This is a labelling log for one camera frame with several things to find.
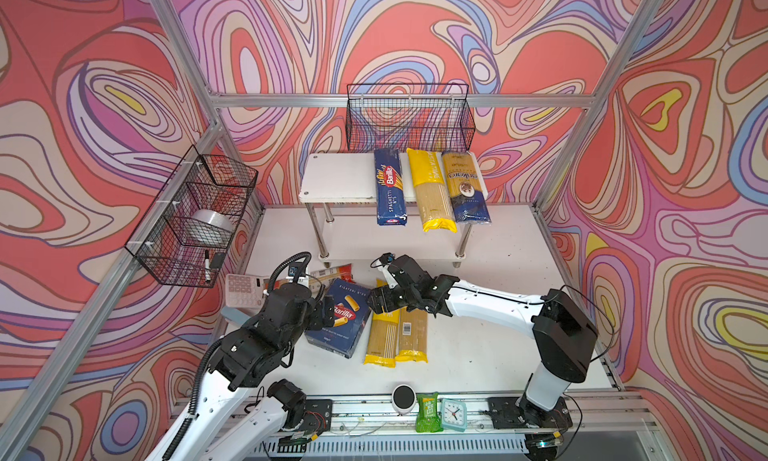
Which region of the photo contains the blue Barilla rigatoni box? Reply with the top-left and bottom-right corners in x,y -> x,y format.
305,279 -> 371,359

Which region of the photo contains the red spaghetti bag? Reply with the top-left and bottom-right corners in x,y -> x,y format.
299,263 -> 355,293

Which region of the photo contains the yellow spaghetti bag with barcode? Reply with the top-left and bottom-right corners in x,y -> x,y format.
395,309 -> 428,363

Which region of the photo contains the blue Barilla spaghetti box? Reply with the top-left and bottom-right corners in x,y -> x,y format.
374,148 -> 408,226

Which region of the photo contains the blue Ankara spaghetti bag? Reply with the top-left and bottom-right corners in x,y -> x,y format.
442,152 -> 491,224

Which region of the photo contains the yellow Pastatime spaghetti bag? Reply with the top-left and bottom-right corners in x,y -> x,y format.
407,148 -> 458,233
363,310 -> 401,368

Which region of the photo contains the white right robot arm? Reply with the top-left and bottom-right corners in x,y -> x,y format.
367,253 -> 598,429

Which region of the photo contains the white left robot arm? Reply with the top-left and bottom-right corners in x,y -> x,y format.
148,251 -> 333,460

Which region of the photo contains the white two-tier shelf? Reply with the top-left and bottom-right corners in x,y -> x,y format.
299,153 -> 472,267

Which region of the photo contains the round black white speaker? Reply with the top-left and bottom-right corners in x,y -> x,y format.
390,384 -> 417,416

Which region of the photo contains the teal alarm clock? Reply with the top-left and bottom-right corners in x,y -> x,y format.
441,398 -> 468,432

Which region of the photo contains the green snack bag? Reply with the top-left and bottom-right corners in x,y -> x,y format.
415,392 -> 443,433

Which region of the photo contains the white tape roll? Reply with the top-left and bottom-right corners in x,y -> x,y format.
186,209 -> 235,248

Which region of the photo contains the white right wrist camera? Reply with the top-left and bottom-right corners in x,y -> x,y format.
378,252 -> 395,266

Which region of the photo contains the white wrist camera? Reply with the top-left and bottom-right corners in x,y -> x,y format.
378,252 -> 395,266
287,261 -> 310,288

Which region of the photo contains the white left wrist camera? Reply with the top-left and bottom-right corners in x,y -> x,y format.
287,261 -> 310,288

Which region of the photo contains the black wire basket left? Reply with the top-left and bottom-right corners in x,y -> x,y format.
125,146 -> 258,288

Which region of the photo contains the black wire basket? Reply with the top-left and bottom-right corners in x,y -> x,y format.
125,146 -> 258,288
345,81 -> 476,152

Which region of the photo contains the black wire basket back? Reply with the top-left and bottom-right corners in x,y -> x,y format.
345,81 -> 476,152

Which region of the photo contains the aluminium frame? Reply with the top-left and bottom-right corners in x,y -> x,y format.
0,0 -> 679,461

